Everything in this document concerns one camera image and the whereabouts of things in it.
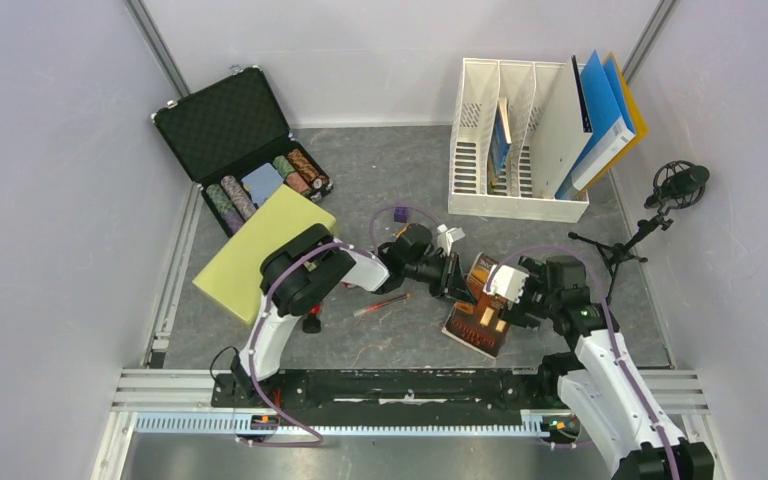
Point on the black poker chip case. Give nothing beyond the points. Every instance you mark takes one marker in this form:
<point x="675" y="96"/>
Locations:
<point x="233" y="127"/>

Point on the red black stamp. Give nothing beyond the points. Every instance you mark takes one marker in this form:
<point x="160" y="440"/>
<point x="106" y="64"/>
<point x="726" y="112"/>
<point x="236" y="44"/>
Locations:
<point x="312" y="323"/>

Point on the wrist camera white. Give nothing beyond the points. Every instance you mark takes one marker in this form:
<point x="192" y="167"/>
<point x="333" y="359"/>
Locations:
<point x="446" y="237"/>
<point x="506" y="282"/>

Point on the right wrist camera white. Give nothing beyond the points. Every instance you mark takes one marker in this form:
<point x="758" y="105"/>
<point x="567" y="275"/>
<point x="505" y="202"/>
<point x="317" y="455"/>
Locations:
<point x="506" y="282"/>

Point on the Animal Farm book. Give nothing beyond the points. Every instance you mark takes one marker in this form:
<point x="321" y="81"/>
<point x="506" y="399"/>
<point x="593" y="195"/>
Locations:
<point x="500" y="144"/>

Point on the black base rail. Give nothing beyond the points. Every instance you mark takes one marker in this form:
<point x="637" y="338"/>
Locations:
<point x="394" y="397"/>

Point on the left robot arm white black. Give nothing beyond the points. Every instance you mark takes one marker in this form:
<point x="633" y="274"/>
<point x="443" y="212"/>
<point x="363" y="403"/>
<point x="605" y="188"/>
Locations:
<point x="300" y="274"/>

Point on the blue plastic folder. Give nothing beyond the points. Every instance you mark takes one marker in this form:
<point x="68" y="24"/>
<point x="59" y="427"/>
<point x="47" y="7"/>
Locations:
<point x="613" y="128"/>

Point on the orange plastic folder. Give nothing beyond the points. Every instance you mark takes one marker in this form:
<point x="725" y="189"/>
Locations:
<point x="631" y="114"/>

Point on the white file organizer rack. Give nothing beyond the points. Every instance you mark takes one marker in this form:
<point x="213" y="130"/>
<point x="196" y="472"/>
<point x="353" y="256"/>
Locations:
<point x="475" y="187"/>

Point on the green drawer cabinet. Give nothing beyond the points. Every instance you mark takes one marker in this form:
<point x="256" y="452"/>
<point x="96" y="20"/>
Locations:
<point x="232" y="277"/>

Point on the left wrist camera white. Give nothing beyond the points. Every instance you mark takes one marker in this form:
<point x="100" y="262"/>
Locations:
<point x="446" y="237"/>

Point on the white paper box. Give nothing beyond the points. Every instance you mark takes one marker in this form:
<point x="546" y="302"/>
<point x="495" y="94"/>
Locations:
<point x="563" y="131"/>

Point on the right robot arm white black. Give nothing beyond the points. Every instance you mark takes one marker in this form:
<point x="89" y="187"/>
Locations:
<point x="599" y="382"/>

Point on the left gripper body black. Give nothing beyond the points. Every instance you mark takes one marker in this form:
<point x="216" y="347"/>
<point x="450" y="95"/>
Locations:
<point x="434" y="272"/>

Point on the red pen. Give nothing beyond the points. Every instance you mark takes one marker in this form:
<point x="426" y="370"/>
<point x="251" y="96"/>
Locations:
<point x="381" y="304"/>

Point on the brown small book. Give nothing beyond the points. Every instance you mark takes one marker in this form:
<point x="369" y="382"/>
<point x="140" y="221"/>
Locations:
<point x="478" y="324"/>

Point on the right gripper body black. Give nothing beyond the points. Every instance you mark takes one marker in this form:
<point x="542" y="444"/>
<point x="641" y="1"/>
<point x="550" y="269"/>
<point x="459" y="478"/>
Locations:
<point x="536" y="299"/>

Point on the purple cube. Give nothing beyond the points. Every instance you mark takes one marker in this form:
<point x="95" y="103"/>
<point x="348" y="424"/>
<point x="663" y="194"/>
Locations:
<point x="401" y="214"/>

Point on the black microphone on tripod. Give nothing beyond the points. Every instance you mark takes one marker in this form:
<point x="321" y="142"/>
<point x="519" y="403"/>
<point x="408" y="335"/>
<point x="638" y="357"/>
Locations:
<point x="676" y="186"/>

